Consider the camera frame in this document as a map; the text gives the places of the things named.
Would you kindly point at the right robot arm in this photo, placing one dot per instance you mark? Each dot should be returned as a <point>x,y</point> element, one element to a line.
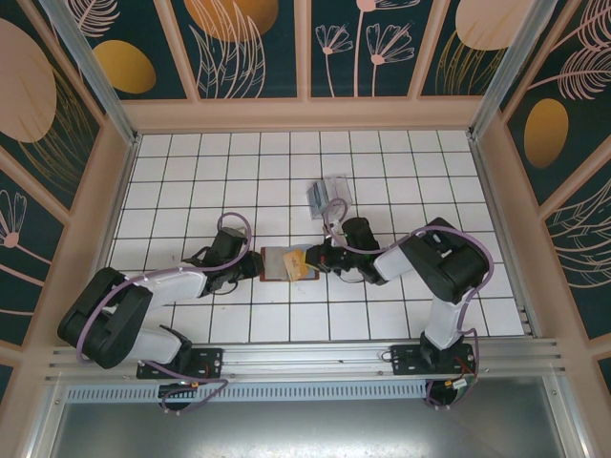
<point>444,319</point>

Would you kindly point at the long aluminium mounting rail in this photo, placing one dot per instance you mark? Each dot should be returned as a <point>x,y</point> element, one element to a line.
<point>305,358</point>

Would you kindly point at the brown leather card holder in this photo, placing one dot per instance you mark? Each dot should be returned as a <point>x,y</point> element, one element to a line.
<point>274,262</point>

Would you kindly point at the grey-blue card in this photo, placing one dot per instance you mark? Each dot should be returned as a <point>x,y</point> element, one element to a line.
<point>317,198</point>

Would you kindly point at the grey metal panel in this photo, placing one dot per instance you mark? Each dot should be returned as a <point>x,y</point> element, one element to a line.
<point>305,429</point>

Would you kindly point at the aluminium corner post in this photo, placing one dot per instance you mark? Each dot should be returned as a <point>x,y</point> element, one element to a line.
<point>100,81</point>
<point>506,67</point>

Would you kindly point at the arm base controller board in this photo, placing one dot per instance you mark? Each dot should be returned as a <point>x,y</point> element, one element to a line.
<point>179,385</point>
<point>460,384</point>

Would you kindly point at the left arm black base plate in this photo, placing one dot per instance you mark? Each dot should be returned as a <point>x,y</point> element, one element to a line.
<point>210,358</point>

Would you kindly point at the clear acrylic card stand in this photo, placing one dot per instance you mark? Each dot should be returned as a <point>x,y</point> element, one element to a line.
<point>340,191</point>

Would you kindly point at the gold card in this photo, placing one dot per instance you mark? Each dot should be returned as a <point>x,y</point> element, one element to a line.
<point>293,264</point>

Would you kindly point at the aluminium side rail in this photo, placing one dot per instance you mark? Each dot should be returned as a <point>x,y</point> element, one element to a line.
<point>118,191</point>
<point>519,296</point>

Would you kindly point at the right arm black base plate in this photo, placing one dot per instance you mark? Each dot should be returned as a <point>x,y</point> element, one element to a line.
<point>406,358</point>

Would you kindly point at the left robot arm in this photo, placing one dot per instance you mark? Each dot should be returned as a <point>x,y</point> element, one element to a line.
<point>172,286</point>

